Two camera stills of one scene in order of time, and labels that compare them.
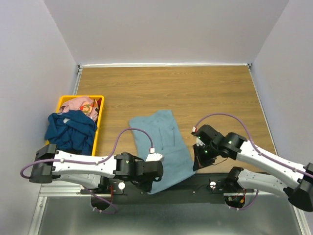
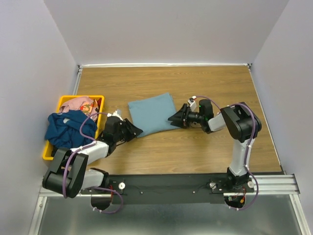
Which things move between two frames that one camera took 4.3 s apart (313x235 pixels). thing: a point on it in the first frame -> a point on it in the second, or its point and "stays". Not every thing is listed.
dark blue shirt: (72, 130) stays
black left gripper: (146, 187) -> (133, 131)
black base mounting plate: (200, 189) stays
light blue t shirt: (167, 140) -> (151, 115)
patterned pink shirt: (87, 105) stays
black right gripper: (199, 161) -> (179, 116)
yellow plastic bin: (99, 115) stays
